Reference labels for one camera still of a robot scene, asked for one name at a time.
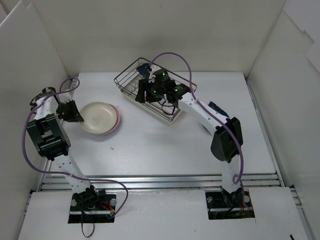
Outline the aluminium rail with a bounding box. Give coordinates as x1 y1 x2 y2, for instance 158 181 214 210
244 76 305 218
39 173 283 191
36 76 77 192

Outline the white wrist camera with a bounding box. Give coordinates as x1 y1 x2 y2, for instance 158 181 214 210
148 64 162 83
58 92 73 104

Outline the blue shell-shaped plate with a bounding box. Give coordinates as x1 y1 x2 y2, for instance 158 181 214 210
208 101 229 118

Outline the aluminium right rail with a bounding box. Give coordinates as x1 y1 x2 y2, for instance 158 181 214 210
244 76 305 218

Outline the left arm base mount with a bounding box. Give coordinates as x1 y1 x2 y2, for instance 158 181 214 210
67 193 117 224

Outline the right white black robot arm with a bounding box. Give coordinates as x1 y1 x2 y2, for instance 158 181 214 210
135 66 243 206

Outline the aluminium left rail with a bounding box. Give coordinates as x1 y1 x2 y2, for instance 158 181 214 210
36 76 77 192

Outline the pink plate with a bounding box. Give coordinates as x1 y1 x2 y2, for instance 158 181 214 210
87 103 122 136

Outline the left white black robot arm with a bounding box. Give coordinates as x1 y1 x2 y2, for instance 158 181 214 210
26 87 100 210

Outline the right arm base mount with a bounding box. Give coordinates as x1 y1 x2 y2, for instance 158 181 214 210
205 189 255 220

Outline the black cable on floor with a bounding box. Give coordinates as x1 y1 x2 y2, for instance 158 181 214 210
79 207 95 238

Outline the aluminium front rail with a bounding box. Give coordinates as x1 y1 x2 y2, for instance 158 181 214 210
39 173 283 191

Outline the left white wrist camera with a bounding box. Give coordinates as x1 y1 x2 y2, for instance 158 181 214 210
58 92 73 104

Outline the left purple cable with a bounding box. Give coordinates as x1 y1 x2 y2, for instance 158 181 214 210
21 77 129 218

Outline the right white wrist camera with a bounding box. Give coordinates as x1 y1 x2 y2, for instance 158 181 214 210
148 64 162 83

